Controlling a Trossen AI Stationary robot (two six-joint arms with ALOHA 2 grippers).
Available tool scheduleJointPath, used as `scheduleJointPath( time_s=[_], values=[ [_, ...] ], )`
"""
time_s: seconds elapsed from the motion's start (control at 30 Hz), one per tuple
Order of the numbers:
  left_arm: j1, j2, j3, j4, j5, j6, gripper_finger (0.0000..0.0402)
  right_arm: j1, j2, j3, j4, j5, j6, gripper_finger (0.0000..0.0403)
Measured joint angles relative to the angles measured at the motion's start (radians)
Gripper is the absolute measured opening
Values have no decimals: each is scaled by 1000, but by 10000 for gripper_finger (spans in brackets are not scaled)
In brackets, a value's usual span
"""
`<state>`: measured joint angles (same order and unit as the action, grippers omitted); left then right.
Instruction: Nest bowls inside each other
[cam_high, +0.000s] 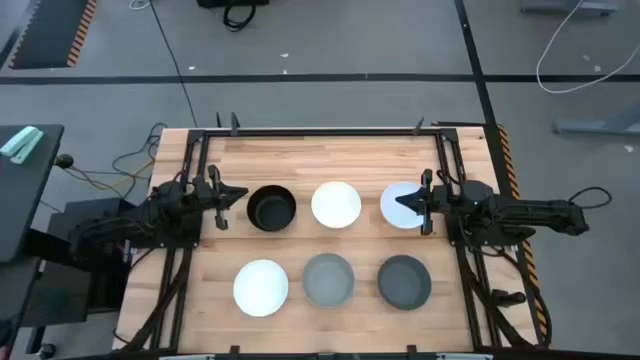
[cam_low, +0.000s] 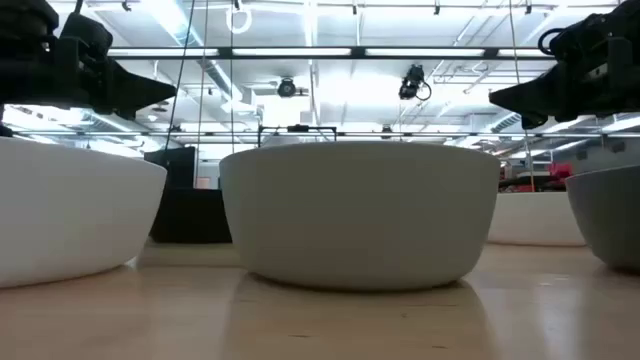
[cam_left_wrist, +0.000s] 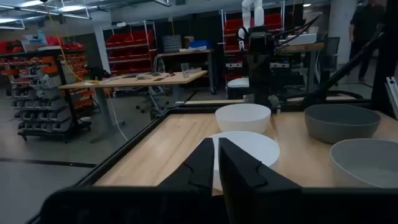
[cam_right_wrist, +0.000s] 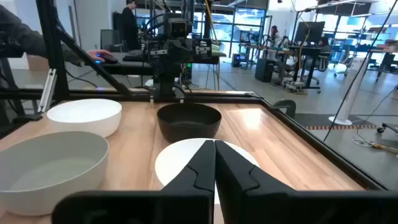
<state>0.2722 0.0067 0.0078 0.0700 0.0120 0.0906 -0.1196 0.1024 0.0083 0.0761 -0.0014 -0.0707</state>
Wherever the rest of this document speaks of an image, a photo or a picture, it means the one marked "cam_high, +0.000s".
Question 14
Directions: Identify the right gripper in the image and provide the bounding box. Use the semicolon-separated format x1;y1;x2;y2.
395;169;455;236

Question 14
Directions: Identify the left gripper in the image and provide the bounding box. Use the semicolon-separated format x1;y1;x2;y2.
192;163;250;232

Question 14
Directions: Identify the white plastic bowl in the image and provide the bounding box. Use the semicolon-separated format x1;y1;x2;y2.
232;258;290;318
379;181;426;231
310;180;363;230

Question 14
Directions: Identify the black plastic bowl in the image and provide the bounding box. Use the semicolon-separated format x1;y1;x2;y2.
246;184;298;233

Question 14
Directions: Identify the dark grey plastic bowl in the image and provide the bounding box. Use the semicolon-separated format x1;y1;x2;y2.
376;254;433;311

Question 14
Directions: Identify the light grey plastic bowl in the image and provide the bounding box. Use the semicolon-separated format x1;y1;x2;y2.
301;252;356;309

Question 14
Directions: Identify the black clamp knob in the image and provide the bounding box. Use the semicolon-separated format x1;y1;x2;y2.
492;288;527;307

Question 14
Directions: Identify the black equipment cabinet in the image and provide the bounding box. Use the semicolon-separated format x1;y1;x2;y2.
22;197;132;326

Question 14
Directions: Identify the black floor box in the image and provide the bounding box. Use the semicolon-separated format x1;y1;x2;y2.
196;0;271;9

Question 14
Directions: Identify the grey stand foot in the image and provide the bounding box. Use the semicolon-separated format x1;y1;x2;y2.
552;99;640;136
519;0;619;16

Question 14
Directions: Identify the black side table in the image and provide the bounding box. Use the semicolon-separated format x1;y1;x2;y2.
0;123;65;266

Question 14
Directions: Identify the mint green stapler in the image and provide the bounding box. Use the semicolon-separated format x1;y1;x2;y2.
0;125;45;165

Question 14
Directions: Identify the black hazard-striped floor mat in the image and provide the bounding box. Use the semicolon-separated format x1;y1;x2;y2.
7;0;99;70

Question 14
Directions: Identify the tangled thin cable bundle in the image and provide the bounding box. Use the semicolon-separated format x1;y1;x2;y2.
64;122;169;201

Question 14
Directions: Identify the black aluminium table frame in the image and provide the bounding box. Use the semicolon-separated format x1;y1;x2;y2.
112;112;551;360

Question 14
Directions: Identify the thin black floor cable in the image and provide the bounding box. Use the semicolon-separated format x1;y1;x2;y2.
148;0;199;129

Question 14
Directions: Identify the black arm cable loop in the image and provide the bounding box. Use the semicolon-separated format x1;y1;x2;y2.
567;186;614;211

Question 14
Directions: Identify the coiled black cable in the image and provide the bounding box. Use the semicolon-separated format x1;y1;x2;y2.
222;3;257;33

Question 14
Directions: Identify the white floor cable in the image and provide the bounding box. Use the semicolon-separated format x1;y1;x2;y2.
535;0;640;95

